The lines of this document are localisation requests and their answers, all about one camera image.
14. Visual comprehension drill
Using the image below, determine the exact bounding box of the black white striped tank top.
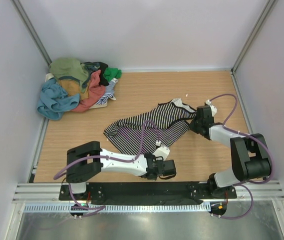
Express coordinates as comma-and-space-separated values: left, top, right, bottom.
104, 98, 196, 155

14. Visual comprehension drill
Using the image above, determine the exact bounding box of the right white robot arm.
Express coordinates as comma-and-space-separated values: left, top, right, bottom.
190, 104, 273, 198

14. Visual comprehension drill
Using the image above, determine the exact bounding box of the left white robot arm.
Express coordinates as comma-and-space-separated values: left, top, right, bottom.
66, 141, 176, 200

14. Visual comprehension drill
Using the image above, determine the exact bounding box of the blue white striped tank top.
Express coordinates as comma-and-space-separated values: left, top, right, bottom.
96, 78, 118, 104

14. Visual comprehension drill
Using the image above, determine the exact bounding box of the salmon pink tank top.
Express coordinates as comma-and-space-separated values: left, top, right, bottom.
71, 70, 105, 113

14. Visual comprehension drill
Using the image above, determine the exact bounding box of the bright green tank top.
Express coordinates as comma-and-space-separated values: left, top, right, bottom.
103, 67, 122, 82

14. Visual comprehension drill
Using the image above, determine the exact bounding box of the mustard yellow tank top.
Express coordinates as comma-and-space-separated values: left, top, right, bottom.
58, 79, 89, 100

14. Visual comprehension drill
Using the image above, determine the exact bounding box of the light blue tank top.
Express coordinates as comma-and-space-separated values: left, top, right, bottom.
36, 77, 80, 121

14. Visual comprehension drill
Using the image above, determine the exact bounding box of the olive green tank top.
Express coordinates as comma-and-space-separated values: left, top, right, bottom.
49, 57, 90, 89

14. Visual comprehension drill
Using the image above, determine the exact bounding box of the white tray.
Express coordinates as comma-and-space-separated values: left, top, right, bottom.
45, 73, 107, 109

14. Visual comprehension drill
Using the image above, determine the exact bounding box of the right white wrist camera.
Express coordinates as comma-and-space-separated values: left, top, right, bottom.
205, 99, 217, 117

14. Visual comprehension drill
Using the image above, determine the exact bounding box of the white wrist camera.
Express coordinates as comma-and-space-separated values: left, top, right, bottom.
205, 99, 217, 117
153, 140, 170, 161

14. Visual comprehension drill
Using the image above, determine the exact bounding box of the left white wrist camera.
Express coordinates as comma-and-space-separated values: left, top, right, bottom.
153, 140, 170, 161

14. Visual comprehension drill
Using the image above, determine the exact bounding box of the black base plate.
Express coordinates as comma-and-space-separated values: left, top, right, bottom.
58, 180, 237, 204

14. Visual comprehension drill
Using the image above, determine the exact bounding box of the aluminium frame rail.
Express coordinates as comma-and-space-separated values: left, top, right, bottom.
13, 180, 284, 205

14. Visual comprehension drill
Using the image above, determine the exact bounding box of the slotted cable duct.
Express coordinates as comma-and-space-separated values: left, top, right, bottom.
23, 202, 211, 213

